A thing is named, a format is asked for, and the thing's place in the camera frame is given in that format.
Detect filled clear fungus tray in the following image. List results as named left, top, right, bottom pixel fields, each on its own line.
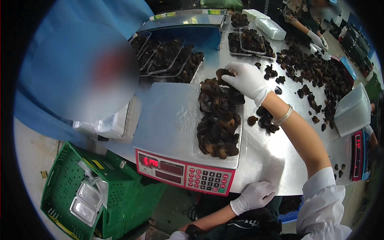
left=239, top=28, right=267, bottom=56
left=258, top=36, right=276, bottom=60
left=227, top=32, right=253, bottom=57
left=230, top=13, right=250, bottom=31

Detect stack of empty clear trays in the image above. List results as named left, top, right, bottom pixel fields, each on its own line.
left=73, top=102, right=130, bottom=139
left=241, top=9, right=287, bottom=41
left=334, top=82, right=372, bottom=137

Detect blue plastic crate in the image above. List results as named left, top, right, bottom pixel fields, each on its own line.
left=278, top=196, right=304, bottom=224

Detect person's left fingers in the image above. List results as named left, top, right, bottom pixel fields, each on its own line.
left=244, top=180, right=275, bottom=194

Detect person's left hand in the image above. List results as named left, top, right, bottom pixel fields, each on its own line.
left=229, top=180, right=276, bottom=216

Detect portion of black fungus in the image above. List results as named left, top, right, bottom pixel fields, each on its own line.
left=196, top=78, right=246, bottom=160

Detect red-fronted steel weighing scale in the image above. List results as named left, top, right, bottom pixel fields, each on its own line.
left=132, top=82, right=241, bottom=197

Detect person's body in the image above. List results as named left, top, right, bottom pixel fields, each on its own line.
left=168, top=192, right=353, bottom=240

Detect blue-sided steel weighing scale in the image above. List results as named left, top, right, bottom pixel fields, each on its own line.
left=136, top=9, right=229, bottom=50

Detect red weighing scale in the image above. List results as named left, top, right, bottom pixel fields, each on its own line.
left=350, top=129, right=371, bottom=182

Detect group of filled fungus trays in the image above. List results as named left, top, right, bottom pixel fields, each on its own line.
left=130, top=32, right=205, bottom=84

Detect cluster of loose fungus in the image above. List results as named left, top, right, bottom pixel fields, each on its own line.
left=256, top=105, right=280, bottom=134

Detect green plastic crate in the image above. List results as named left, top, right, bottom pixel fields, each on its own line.
left=40, top=141, right=168, bottom=240

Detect person's left thumb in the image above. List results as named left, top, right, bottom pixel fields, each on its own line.
left=260, top=192, right=276, bottom=208

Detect stack of dark crates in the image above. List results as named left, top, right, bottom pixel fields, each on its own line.
left=340, top=23, right=375, bottom=77

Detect empty clear lidded boxes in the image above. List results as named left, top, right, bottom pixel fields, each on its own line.
left=69, top=177, right=109, bottom=227

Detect person's right thumb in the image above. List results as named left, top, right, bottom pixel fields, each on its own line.
left=221, top=74, right=241, bottom=88

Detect small fungus scraps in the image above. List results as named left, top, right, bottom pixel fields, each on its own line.
left=334, top=163, right=346, bottom=179

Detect black fungus piece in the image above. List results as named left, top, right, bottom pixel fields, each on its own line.
left=216, top=68, right=236, bottom=87

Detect person's right fingers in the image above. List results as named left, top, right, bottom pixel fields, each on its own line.
left=225, top=62, right=250, bottom=74

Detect large pile of black fungus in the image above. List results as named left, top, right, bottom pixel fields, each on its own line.
left=276, top=33, right=354, bottom=129

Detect person's right hand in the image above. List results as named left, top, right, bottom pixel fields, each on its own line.
left=221, top=62, right=272, bottom=107

